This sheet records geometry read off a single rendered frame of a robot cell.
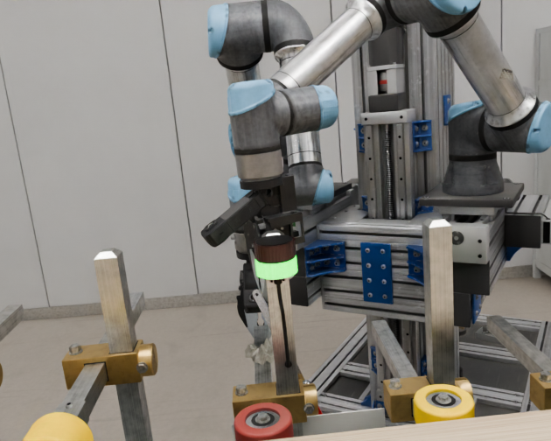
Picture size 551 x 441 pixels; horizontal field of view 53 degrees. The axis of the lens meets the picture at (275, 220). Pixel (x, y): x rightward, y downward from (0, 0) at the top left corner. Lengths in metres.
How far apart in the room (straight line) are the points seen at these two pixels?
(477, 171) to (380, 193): 0.33
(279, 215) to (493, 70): 0.59
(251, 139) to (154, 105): 2.67
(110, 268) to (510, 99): 0.90
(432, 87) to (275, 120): 0.85
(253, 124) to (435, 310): 0.40
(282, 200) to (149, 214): 2.74
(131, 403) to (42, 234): 2.97
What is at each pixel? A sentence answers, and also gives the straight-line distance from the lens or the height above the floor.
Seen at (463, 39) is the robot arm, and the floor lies 1.40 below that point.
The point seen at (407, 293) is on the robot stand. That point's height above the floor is 0.76.
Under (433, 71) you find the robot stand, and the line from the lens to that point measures 1.65.
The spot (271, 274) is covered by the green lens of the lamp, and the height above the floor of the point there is 1.09.
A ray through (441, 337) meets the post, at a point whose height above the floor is 0.94.
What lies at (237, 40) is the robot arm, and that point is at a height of 1.46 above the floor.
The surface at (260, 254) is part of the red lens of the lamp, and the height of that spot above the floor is 1.12.
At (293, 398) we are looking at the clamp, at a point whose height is 0.87.
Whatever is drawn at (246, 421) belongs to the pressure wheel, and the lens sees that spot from 0.80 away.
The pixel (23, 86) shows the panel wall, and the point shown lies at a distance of 3.75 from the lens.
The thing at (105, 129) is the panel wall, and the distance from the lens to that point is 3.59.
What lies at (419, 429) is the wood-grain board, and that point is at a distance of 0.77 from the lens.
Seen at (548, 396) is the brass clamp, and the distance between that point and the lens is 1.03.
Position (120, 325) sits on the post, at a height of 1.02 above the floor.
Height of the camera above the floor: 1.34
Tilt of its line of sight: 13 degrees down
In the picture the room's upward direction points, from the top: 5 degrees counter-clockwise
